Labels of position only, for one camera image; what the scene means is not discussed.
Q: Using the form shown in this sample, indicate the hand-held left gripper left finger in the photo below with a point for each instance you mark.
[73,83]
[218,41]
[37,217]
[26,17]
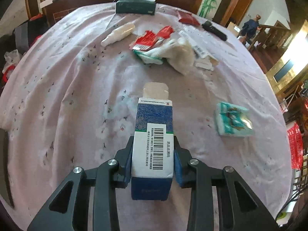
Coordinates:
[124,158]

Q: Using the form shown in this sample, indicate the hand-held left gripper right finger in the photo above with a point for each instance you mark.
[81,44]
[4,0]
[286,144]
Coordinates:
[180,170]

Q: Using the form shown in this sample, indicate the blue and white medicine box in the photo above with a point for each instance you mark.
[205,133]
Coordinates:
[154,130]

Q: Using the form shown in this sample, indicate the teal tissue pack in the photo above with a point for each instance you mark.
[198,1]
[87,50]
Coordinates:
[231,120]

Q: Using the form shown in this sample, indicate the red mesh basket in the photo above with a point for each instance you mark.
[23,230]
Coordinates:
[296,144]

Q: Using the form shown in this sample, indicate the red and white packet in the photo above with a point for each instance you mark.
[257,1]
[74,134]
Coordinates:
[145,39]

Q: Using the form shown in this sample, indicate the pink floral tablecloth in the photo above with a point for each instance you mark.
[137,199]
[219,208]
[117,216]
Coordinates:
[72,101]

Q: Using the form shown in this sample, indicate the white cardboard piece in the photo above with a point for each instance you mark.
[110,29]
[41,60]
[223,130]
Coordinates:
[204,65]

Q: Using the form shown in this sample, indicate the cream cloth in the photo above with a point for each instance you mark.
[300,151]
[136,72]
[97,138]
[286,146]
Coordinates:
[184,55]

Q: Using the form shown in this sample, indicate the white plastic bottle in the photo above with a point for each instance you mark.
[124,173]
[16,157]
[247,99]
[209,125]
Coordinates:
[119,33]

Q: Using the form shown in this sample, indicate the white paper strip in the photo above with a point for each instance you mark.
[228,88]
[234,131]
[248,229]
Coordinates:
[198,45]

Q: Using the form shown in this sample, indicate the crumpled red wrapper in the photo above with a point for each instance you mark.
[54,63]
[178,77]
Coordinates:
[166,31]

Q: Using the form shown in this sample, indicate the black handheld device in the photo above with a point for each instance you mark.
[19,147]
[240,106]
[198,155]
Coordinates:
[214,30]

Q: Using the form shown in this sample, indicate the gold and black pillar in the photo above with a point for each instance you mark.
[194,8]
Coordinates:
[286,65]

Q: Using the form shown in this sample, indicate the white plastic bag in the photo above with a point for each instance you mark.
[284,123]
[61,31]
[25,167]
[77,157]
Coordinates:
[12,59]

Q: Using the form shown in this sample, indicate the cardboard box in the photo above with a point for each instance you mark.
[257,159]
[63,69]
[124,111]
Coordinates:
[233,28]

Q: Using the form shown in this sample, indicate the dark green tissue box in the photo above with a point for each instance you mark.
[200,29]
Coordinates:
[134,7]

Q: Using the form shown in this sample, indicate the dark red pouch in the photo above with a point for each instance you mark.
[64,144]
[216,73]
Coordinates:
[189,18]

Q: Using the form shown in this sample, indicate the wooden staircase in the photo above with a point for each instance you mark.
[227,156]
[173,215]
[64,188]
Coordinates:
[269,43]

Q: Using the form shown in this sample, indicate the dark blue jacket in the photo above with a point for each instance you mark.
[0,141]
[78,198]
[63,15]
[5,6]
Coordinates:
[250,27]

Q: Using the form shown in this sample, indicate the black bag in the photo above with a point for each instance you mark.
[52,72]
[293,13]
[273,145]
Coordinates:
[22,35]

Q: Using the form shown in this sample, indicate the wooden counter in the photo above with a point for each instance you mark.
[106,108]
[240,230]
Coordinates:
[72,4]

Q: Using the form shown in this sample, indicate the brown wooden door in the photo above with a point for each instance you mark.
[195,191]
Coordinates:
[246,4]

